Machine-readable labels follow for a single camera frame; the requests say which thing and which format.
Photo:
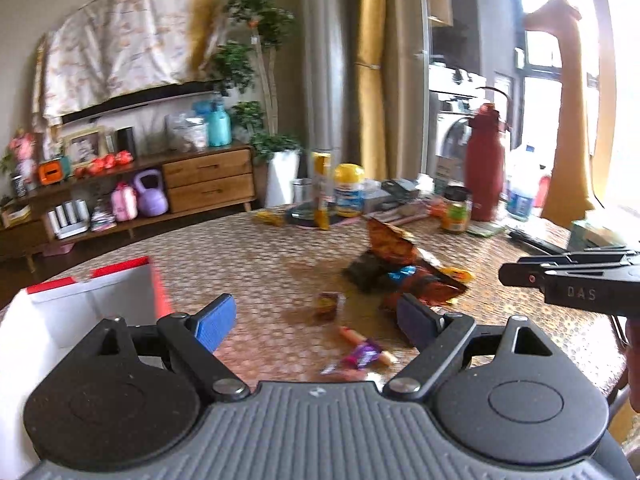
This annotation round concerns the yellow curtain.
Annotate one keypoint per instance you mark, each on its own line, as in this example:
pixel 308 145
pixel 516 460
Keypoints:
pixel 392 43

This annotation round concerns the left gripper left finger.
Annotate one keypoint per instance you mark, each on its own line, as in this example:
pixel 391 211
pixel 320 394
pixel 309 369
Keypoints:
pixel 192 339

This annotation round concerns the framed photo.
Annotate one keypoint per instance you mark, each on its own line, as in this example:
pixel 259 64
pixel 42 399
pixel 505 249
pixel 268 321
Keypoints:
pixel 82 147

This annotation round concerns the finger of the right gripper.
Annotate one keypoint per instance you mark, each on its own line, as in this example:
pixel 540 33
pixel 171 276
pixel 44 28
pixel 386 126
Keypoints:
pixel 525 275
pixel 589 256

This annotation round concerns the white floor air conditioner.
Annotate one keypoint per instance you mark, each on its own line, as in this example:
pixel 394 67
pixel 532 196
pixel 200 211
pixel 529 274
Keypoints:
pixel 325 76

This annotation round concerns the wooden tv cabinet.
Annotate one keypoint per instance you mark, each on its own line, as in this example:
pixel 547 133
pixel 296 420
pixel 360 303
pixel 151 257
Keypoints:
pixel 193 183

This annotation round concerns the teal spray bottle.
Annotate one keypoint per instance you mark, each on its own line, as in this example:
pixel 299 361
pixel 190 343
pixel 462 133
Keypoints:
pixel 218 122

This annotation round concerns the purple kettlebell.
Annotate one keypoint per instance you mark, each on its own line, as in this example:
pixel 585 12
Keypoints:
pixel 152 201

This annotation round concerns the washing machine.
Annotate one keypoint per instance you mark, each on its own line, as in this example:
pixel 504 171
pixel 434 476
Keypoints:
pixel 455 95

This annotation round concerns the small brown snack packet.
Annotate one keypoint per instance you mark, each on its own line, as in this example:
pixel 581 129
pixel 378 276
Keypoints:
pixel 328 304

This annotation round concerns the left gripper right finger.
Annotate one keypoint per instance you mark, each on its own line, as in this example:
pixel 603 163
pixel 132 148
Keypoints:
pixel 440 340

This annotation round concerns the green potted tree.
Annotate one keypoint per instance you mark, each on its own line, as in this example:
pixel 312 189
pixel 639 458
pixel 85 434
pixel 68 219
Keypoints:
pixel 247 61

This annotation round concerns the pink plush toy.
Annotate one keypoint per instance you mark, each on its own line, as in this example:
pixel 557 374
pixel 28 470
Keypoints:
pixel 23 148

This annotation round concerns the blue snack bag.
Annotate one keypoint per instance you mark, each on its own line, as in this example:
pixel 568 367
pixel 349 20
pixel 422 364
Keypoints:
pixel 398 276

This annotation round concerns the yellow giraffe toy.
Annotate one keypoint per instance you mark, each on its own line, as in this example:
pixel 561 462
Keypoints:
pixel 570 193

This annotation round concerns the drinking glass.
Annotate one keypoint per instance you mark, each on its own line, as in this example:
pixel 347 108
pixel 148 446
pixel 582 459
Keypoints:
pixel 302 190

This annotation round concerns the pink small backpack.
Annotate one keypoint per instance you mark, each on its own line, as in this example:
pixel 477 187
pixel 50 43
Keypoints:
pixel 124 203

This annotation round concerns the red water bottle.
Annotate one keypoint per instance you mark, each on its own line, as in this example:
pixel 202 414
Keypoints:
pixel 484 162

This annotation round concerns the black cylinder speaker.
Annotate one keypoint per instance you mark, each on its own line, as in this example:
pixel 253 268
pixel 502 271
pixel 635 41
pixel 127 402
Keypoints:
pixel 125 141

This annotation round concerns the orange yellow snack bag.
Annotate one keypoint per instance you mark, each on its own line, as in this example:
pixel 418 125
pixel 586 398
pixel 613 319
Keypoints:
pixel 428 282

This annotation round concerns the yellow lid vitamin bottle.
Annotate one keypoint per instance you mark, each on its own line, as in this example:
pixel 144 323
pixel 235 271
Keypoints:
pixel 348 190

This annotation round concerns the purple candy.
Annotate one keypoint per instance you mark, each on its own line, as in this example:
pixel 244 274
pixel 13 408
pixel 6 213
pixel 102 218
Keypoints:
pixel 354 365

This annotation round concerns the white router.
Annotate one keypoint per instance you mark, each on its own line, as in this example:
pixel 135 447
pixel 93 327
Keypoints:
pixel 69 219

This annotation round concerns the white red cardboard box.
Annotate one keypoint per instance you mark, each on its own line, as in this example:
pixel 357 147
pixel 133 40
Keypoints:
pixel 43 322

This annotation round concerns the clear plastic water bottle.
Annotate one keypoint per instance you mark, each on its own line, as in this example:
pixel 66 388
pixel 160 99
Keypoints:
pixel 523 182

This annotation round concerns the orange retro radio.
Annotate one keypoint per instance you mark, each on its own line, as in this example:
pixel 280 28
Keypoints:
pixel 54 171

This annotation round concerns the glass jar black lid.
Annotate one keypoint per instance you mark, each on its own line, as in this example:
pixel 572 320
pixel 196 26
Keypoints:
pixel 457 209

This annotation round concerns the floral cloth tv cover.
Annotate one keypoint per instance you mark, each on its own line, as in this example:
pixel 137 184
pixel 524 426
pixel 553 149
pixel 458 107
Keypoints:
pixel 111 48

